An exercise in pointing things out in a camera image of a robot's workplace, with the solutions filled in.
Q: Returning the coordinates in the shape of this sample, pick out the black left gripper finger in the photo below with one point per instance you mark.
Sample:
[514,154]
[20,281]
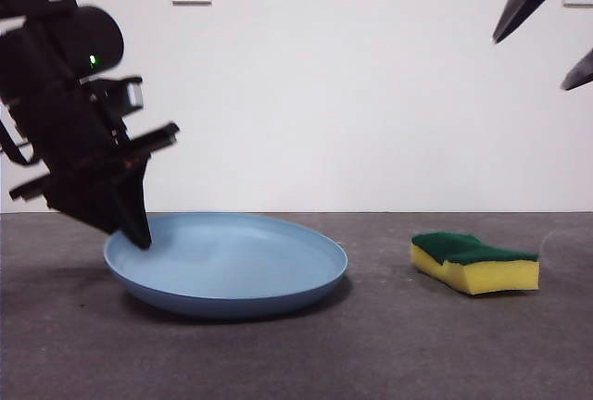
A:
[88,201]
[134,205]

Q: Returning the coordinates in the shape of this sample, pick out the light blue round plate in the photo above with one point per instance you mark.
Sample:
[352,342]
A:
[231,261]

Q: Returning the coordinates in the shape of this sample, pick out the yellow sponge with green pad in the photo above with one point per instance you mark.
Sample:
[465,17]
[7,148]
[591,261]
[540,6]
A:
[491,275]

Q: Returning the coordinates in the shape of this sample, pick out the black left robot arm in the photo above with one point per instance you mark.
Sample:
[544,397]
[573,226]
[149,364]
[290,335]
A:
[92,34]

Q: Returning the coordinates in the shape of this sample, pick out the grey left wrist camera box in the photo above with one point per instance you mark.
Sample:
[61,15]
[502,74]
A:
[133,96]

